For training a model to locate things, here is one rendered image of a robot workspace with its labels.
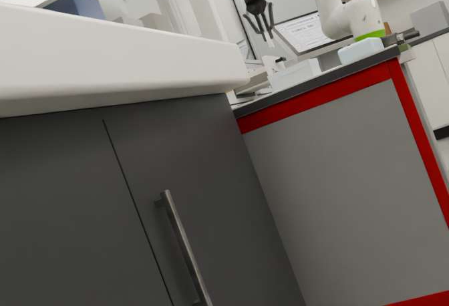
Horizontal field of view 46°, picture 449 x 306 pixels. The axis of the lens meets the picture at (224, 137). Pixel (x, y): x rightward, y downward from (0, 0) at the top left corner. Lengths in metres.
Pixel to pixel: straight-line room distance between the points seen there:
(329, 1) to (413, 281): 1.34
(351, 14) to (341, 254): 1.15
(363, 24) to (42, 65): 1.80
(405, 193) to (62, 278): 0.99
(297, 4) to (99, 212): 3.22
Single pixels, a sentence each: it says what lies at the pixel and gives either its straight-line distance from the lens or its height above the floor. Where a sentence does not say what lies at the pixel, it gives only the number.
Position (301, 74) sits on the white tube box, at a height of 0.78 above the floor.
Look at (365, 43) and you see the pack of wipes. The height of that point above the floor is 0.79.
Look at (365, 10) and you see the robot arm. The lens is 2.27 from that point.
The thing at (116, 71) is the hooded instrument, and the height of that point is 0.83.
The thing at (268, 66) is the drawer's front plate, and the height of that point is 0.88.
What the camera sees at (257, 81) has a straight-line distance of 2.02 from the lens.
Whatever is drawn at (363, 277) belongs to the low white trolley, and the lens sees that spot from 1.48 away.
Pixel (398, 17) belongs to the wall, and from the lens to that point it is 5.68.
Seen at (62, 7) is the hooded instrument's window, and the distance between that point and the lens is 0.70.
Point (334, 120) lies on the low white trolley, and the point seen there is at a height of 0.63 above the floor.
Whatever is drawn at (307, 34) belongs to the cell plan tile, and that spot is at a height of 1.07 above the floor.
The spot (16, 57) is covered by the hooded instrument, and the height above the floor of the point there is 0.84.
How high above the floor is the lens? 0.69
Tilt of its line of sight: level
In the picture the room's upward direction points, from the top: 21 degrees counter-clockwise
